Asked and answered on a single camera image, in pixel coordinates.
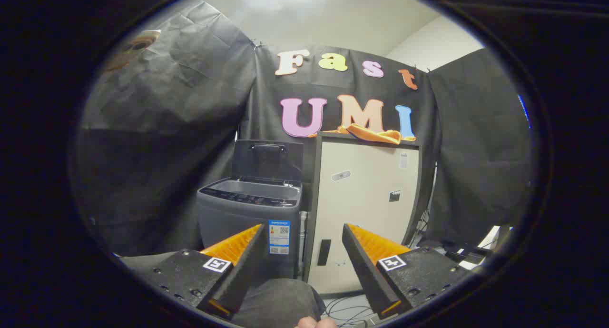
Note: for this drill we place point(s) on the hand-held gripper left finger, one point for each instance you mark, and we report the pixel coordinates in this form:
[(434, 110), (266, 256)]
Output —
[(247, 263)]

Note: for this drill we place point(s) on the dark washing machine lid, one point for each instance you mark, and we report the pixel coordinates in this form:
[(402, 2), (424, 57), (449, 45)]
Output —
[(266, 161)]

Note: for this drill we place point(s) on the black backdrop cloth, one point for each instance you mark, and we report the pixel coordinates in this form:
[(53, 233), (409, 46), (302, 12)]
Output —
[(181, 128)]

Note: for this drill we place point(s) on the person's grey trouser leg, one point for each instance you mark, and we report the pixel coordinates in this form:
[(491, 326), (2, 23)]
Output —
[(276, 302)]

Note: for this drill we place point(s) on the white cabinet with grey frame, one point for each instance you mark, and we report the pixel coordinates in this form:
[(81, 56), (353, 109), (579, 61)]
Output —
[(361, 190)]

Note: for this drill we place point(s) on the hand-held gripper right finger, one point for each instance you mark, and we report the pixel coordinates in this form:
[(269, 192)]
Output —
[(361, 266)]

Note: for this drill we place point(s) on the grey washing machine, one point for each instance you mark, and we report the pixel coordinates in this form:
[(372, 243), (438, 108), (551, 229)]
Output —
[(233, 218)]

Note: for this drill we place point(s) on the orange polo shirt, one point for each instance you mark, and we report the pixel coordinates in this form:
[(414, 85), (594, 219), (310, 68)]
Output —
[(376, 135)]

